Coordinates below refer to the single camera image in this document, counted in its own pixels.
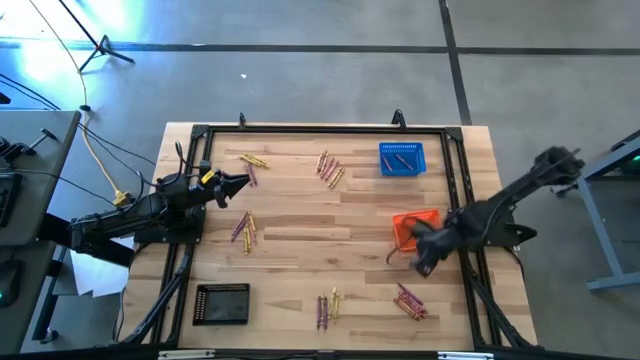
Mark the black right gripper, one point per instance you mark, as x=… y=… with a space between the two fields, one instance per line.
x=432 y=242

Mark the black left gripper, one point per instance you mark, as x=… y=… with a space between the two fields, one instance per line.
x=207 y=189

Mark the orange plastic basket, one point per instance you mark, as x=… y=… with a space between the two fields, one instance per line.
x=400 y=240

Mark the blue plastic basket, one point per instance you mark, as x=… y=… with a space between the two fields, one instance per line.
x=420 y=150

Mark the black plastic basket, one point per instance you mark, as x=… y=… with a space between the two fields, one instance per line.
x=222 y=305

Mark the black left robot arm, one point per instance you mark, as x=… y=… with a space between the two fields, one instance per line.
x=125 y=217

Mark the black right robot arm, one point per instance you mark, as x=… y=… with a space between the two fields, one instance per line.
x=515 y=192

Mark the yellow tape label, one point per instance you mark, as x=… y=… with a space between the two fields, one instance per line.
x=207 y=176

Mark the black table clamp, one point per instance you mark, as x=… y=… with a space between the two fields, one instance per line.
x=242 y=120
x=398 y=120

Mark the black desk support beam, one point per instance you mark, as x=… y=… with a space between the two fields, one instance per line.
x=110 y=256

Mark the white paper sheet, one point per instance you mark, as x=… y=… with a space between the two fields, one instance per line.
x=95 y=275

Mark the black tripod stand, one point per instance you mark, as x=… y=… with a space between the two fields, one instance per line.
x=102 y=47

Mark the grey metal table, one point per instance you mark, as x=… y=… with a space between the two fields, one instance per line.
x=615 y=260

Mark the black desk clamp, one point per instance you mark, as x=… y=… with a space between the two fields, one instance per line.
x=12 y=149

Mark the black keyboard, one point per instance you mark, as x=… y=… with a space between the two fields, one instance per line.
x=7 y=200

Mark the black computer mouse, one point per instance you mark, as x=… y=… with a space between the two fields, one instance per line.
x=9 y=282

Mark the dark grey desk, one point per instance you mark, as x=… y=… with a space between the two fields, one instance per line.
x=30 y=325

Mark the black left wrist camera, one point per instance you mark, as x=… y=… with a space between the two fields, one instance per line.
x=205 y=166

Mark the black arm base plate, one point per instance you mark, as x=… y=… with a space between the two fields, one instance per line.
x=165 y=239
x=515 y=235

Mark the silver metal bracket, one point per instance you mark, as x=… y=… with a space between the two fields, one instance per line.
x=465 y=356
x=186 y=354

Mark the black aluminium table frame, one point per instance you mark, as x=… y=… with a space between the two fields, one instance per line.
x=325 y=129

